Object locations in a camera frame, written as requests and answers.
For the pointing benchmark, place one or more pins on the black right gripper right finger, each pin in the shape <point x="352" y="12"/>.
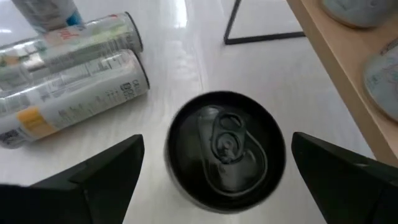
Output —
<point x="348" y="193"/>

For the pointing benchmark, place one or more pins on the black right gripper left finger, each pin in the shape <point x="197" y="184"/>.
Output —
<point x="77" y="202"/>

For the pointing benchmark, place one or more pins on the white Celsius beverage can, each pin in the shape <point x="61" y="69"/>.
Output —
<point x="224" y="149"/>
<point x="77" y="96"/>

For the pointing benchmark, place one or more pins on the white Celsius Peach Vibe can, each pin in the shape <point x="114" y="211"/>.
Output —
<point x="384" y="81"/>

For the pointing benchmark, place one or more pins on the white Celsius Arctic Vibe can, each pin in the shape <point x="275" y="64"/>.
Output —
<point x="357" y="12"/>
<point x="46" y="12"/>

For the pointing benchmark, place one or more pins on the wooden tray board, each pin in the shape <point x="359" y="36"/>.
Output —
<point x="342" y="62"/>

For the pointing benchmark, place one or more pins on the white glossy table sheet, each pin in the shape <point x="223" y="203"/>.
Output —
<point x="248" y="93"/>

